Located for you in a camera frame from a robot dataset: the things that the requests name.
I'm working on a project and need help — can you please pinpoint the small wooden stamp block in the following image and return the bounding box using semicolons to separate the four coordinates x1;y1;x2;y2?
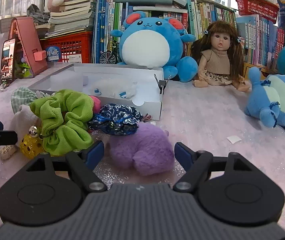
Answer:
0;145;17;160

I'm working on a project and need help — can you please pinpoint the pale pink knitted sock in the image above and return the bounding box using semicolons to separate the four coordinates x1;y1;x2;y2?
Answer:
9;105;41;145

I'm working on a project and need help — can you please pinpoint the green checkered scrunchie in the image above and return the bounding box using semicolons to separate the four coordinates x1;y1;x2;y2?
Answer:
11;87;50;114

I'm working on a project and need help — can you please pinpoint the yellow sequin pouch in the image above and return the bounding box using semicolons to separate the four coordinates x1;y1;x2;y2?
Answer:
20;134;45;159

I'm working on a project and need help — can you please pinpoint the green fabric scrunchie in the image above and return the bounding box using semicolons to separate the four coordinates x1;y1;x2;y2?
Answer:
30;89;94;156

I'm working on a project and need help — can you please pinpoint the purple fluffy plush toy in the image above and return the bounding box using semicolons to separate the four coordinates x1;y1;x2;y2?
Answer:
109;122;175;176

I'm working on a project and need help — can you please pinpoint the dark blue patterned scrunchie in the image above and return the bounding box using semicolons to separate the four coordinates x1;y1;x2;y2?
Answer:
87;103;143;135

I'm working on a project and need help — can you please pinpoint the white paper scrap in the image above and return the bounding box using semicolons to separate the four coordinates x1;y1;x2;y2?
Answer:
227;135;242;144

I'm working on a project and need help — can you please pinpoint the smartphone with lit screen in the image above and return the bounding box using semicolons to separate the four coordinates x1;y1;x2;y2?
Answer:
0;38;16;84

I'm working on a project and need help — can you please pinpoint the pink wooden triangle house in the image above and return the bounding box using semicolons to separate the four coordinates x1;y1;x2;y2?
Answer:
8;17;47;77

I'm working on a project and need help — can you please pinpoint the black binder clip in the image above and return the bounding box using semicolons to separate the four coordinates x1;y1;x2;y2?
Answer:
154;74;171;95

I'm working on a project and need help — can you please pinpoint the white cardboard box tray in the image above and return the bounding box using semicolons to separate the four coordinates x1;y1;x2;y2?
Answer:
29;62;164;120

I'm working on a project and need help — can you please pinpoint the blue dolphin plush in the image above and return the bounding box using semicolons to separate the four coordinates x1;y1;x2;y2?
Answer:
244;67;285;128

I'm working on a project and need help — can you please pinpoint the miniature bicycle model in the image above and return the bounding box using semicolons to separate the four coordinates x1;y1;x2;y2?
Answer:
99;40;121;64

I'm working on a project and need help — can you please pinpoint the brown haired baby doll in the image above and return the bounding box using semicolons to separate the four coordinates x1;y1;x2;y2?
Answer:
191;21;250;92

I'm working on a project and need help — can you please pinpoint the grey cloth pile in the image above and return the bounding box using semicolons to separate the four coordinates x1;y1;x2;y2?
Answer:
27;4;50;25

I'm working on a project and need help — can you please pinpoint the red plastic crate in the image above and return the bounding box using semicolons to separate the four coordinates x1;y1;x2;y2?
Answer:
40;31;93;63

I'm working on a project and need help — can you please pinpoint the big blue round plush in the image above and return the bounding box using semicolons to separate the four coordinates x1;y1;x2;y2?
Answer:
110;11;198;82

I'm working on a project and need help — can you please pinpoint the stack of books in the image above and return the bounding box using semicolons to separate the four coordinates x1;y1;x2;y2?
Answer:
35;0;98;38

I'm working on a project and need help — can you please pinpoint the row of upright books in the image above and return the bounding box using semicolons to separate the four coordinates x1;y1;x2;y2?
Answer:
91;0;285;68

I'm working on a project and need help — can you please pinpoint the red plastic basket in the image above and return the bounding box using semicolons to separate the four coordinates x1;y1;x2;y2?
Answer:
236;0;279;23

